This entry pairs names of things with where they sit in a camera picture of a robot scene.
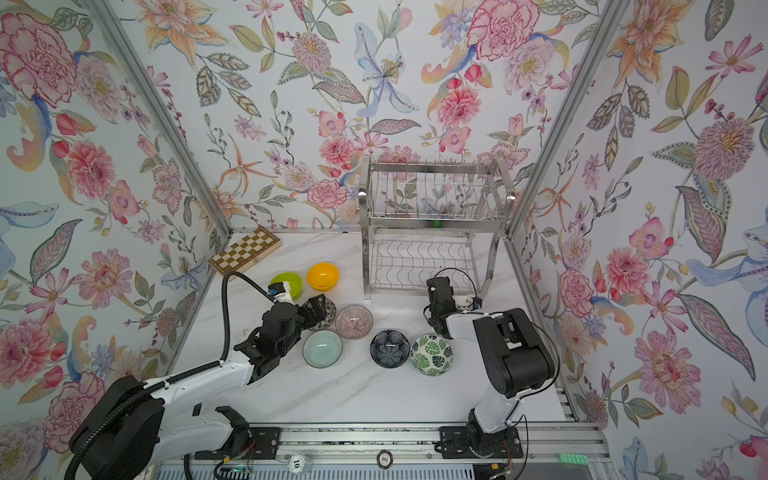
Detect pale green ceramic bowl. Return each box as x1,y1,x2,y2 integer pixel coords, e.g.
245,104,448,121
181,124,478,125
302,330,343,369

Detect pink striped ceramic bowl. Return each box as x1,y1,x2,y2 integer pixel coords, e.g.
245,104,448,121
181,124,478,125
335,305,374,340

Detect two-tier steel dish rack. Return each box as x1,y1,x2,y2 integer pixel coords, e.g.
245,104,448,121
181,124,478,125
357,156,515,298

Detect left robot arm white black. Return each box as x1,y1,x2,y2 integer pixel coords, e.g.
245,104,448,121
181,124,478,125
64,295,328,479

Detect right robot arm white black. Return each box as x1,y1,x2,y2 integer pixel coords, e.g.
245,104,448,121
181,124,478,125
426,276,556,456

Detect lime green plastic bowl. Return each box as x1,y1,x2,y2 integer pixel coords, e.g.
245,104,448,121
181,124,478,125
270,272,303,300

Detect orange yellow plastic bowl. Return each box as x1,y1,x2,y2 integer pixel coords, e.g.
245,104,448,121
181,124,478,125
306,262,340,292

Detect green leaf pattern bowl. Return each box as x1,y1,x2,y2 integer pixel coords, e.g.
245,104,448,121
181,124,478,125
410,334,454,377

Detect dark blue floral bowl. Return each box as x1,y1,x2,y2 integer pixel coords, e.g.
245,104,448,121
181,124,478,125
369,330,410,369

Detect wooden chess board box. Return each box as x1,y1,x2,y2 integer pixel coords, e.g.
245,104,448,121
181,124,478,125
209,227,283,275

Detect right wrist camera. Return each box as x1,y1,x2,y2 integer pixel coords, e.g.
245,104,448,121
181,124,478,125
453,295,482,312

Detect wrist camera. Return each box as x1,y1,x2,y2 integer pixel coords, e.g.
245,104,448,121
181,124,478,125
453,295,482,312
268,281,294,304

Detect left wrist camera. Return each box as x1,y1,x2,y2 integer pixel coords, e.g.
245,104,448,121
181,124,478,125
268,281,294,304

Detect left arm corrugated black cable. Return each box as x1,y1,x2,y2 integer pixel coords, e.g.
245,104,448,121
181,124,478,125
62,271,274,480

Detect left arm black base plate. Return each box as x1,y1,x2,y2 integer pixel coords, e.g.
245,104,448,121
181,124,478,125
193,427,282,461

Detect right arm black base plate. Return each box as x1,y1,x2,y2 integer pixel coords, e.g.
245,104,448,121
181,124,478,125
434,425,525,460

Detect aluminium front rail frame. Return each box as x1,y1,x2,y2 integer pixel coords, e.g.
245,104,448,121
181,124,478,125
139,421,618,479

